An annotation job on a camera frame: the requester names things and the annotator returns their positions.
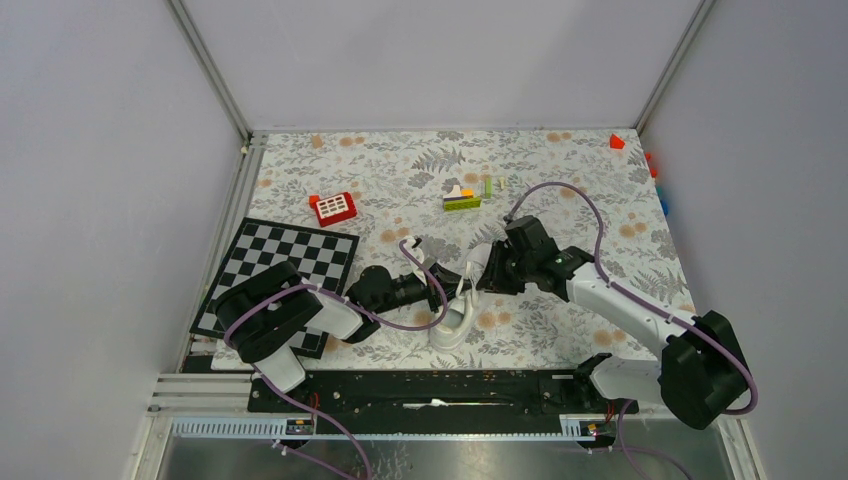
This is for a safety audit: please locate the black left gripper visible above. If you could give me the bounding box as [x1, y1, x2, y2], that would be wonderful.
[372, 262, 474, 315]

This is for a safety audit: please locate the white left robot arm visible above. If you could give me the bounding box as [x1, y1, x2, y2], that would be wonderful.
[211, 261, 472, 411]

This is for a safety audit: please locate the red white grid toy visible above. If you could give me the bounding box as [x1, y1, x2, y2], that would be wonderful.
[308, 192, 358, 228]

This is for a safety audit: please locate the green toy brick stack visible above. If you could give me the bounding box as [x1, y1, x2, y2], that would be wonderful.
[442, 185, 482, 212]

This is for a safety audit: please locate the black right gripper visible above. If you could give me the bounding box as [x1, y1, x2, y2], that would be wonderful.
[475, 240, 535, 296]

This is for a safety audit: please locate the grey slotted cable duct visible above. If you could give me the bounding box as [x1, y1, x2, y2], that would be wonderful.
[171, 412, 615, 442]

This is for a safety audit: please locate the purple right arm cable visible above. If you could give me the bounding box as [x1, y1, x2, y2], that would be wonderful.
[504, 181, 761, 480]

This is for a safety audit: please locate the white sneaker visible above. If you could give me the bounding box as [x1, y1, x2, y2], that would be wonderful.
[429, 244, 493, 353]

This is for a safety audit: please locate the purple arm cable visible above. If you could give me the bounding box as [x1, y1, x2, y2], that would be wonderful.
[504, 181, 761, 480]
[222, 238, 450, 480]

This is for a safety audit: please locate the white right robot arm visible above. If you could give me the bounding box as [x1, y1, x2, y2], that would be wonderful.
[475, 216, 752, 430]

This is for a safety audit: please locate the blue toy piece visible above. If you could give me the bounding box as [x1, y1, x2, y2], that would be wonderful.
[656, 186, 670, 217]

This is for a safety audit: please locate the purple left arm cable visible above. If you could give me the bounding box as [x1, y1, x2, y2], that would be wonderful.
[222, 238, 450, 480]

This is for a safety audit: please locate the red triangular block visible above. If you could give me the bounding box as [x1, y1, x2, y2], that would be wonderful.
[609, 134, 626, 150]

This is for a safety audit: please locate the black white chessboard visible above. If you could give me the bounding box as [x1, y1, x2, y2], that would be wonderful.
[190, 217, 359, 339]

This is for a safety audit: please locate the floral patterned table mat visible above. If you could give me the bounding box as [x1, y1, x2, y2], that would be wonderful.
[248, 130, 693, 370]

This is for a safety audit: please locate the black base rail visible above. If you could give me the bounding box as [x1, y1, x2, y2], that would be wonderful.
[247, 369, 639, 425]

